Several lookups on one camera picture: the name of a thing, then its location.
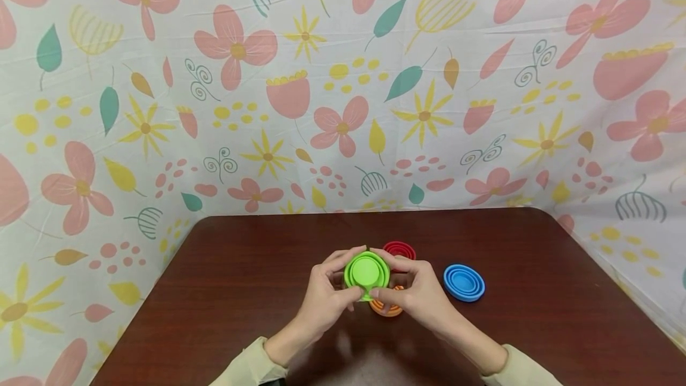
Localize person's right hand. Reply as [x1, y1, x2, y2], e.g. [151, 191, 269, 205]
[369, 248, 462, 339]

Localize person's left hand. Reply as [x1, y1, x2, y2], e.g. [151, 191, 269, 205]
[289, 245, 367, 348]

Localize green collapsible silicone cup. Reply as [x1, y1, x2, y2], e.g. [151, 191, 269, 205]
[343, 250, 391, 302]

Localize person's left forearm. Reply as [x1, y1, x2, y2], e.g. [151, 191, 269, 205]
[210, 322, 311, 386]

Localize person's right forearm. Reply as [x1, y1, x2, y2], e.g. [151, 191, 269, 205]
[436, 312, 563, 386]

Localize orange collapsible silicone cup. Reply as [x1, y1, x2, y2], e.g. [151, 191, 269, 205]
[369, 285, 406, 318]

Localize red collapsible silicone cup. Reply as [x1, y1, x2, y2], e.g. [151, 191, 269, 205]
[382, 241, 417, 263]

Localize blue collapsible silicone cup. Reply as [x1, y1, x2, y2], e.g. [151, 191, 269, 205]
[443, 264, 487, 303]

